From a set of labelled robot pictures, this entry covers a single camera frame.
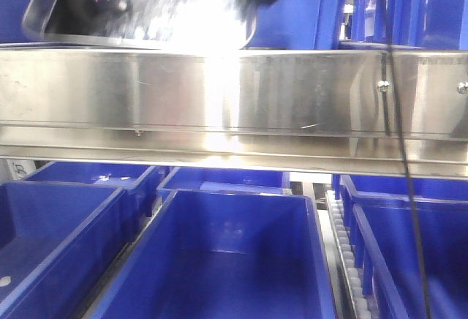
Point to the silver metal tray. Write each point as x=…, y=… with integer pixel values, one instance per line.
x=182, y=25

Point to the large blue crate upper middle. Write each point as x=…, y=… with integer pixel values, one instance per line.
x=296, y=24

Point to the blue crate upper right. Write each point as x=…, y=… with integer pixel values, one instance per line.
x=413, y=24

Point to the blue bin rear middle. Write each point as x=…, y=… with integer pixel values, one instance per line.
x=224, y=180

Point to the blue bin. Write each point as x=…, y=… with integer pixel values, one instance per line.
x=139, y=183
x=357, y=188
x=213, y=255
x=224, y=180
x=391, y=274
x=56, y=242

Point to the blue bin rear left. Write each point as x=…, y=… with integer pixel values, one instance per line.
x=139, y=183

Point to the blue bin rear right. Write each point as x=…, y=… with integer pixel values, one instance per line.
x=357, y=188

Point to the blue bin lower middle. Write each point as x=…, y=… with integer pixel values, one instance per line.
x=213, y=255

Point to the blue bin lower right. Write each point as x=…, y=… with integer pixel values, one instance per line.
x=391, y=274

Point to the blue bin lower left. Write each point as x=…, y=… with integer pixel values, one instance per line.
x=56, y=242

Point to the black roller track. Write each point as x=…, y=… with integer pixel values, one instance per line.
x=362, y=306

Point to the stainless steel shelf front rail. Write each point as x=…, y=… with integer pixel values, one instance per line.
x=317, y=111

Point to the chrome screw on rail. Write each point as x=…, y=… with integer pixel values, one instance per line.
x=383, y=86
x=462, y=87

